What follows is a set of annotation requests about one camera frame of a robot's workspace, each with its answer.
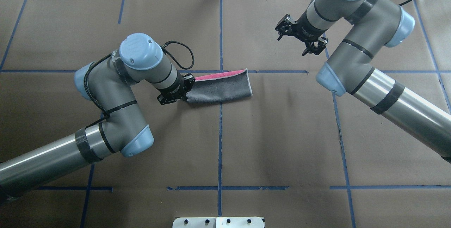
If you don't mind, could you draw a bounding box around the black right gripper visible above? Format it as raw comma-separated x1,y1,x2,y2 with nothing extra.
275,13,328,56

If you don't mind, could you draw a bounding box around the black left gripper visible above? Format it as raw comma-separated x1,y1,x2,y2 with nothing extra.
157,74,196,105

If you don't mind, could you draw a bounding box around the pink and grey towel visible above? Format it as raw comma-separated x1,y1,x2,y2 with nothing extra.
186,69,253,103

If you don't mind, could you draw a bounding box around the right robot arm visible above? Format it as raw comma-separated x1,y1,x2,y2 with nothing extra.
275,0,451,162

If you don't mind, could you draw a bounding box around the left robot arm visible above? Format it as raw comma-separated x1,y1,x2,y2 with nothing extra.
0,33,195,204

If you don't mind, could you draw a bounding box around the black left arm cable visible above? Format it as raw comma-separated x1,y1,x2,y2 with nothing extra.
84,41,195,126

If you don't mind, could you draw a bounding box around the white camera stand base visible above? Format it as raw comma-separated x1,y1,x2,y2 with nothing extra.
172,216,266,228

